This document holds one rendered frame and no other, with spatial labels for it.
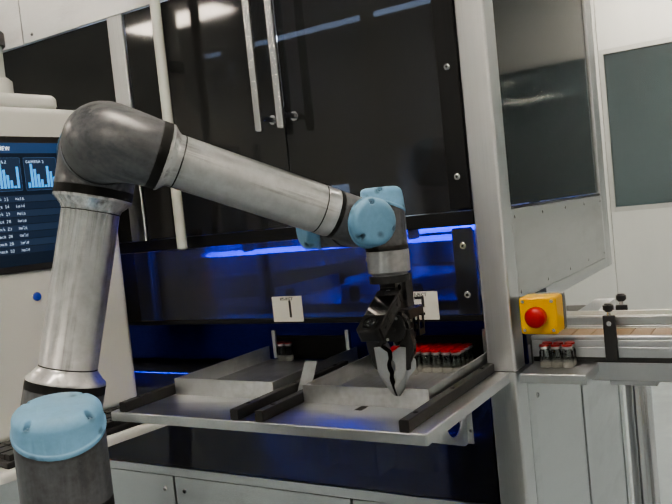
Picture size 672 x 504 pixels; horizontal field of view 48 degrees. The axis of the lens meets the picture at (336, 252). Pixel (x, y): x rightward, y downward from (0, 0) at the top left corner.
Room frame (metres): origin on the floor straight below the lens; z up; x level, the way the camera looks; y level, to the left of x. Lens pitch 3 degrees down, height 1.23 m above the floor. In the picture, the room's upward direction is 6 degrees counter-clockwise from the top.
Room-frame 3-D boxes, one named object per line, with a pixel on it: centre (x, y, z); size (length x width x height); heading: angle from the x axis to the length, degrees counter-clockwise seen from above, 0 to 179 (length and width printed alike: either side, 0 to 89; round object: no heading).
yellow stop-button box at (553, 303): (1.47, -0.39, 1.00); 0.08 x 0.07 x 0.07; 149
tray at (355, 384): (1.49, -0.11, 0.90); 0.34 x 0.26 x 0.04; 149
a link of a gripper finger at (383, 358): (1.32, -0.08, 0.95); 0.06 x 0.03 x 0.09; 149
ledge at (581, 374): (1.49, -0.43, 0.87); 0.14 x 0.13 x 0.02; 149
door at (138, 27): (1.86, 0.29, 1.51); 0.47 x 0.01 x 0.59; 59
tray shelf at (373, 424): (1.52, 0.06, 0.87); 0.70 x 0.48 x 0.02; 59
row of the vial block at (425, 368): (1.56, -0.16, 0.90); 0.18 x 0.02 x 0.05; 59
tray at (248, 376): (1.67, 0.17, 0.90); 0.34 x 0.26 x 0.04; 149
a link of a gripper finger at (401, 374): (1.31, -0.10, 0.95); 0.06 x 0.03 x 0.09; 149
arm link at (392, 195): (1.31, -0.09, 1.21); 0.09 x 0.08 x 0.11; 112
